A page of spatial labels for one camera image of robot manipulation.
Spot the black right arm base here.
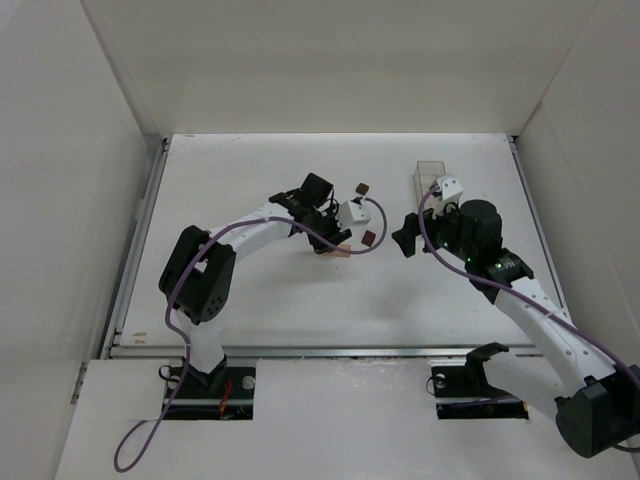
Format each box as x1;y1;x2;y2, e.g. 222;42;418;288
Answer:
425;342;529;420

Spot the red wedge wood block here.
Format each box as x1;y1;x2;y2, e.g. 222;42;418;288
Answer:
361;230;376;248

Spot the aluminium table edge rail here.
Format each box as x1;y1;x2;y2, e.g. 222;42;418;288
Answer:
91;136;171;360

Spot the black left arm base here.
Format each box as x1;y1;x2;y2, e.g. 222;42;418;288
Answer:
165;365;256;421

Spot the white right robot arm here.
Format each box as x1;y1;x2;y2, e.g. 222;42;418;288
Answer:
392;200;639;458

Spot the dark brown wood cube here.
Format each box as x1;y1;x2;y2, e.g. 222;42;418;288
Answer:
356;183;370;196

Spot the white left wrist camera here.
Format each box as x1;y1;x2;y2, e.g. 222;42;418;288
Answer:
336;200;371;231

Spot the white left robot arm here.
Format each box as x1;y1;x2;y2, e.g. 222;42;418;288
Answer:
159;173;351;390

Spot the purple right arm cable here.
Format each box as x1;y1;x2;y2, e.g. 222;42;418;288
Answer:
418;187;640;451

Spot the clear plastic box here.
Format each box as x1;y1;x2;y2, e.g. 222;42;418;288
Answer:
413;161;446;215

